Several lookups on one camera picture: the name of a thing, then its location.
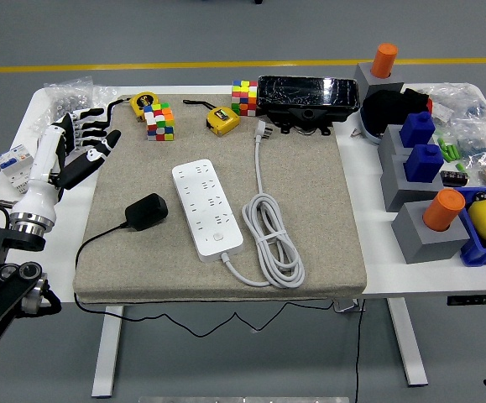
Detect orange cylinder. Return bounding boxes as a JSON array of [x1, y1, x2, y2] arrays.
[[421, 188, 467, 233], [370, 43, 399, 80]]

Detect grey-brown mat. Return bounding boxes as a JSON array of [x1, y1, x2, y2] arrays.
[[73, 92, 368, 304]]

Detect clear bag of metal nuts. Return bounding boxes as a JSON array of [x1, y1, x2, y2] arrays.
[[28, 76, 116, 127]]

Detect white table leg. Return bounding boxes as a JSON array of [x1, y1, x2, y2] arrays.
[[387, 297, 429, 386], [91, 305, 125, 399]]

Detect white power strip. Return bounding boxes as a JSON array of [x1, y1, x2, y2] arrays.
[[171, 158, 245, 264]]

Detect yellow tape measure black label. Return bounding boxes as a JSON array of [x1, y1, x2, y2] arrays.
[[106, 92, 162, 123]]

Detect thin black adapter cord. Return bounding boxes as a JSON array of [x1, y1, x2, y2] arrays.
[[73, 222, 339, 338]]

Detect clear bag of small parts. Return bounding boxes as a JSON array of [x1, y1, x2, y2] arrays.
[[425, 82, 486, 127]]

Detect clear bag of blue parts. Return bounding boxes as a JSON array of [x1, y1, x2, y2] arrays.
[[452, 121, 486, 169]]

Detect black cracked-screen device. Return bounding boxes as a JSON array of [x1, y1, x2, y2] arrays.
[[255, 75, 360, 138]]

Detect puzzle cube yellow tiles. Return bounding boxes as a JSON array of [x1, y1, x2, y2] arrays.
[[231, 80, 259, 118]]

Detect grey metal table bracket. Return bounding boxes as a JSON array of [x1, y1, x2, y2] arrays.
[[332, 298, 365, 314]]

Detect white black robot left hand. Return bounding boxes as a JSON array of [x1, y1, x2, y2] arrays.
[[10, 107, 122, 226]]

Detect black table control panel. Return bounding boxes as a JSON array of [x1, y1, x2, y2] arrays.
[[447, 295, 486, 306]]

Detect black hanging cable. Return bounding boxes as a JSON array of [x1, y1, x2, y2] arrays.
[[353, 300, 365, 403]]

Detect black component strip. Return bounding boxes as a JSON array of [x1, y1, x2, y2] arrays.
[[441, 170, 470, 189]]

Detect puzzle cube white tiles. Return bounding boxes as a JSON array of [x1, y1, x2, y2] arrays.
[[144, 102, 176, 143]]

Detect white blue circuit breaker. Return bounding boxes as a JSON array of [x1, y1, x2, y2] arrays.
[[0, 144, 38, 196]]

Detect grey block holder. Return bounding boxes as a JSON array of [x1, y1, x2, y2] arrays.
[[379, 154, 445, 213], [378, 124, 410, 160], [353, 62, 405, 100], [391, 201, 471, 264]]

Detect green plastic pegs pile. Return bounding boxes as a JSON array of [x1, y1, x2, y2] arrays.
[[436, 136, 462, 164]]

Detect blue block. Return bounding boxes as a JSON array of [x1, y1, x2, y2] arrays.
[[403, 144, 444, 184], [399, 111, 436, 149]]

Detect black cloth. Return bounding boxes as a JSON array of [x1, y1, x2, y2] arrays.
[[362, 87, 431, 138]]

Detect white power strip cord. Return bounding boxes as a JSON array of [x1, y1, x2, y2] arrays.
[[221, 118, 306, 290]]

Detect blue plastic bin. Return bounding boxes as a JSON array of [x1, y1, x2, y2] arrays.
[[453, 186, 486, 268]]

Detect black plug adapter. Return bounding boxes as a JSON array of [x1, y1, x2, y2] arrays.
[[124, 192, 170, 232]]

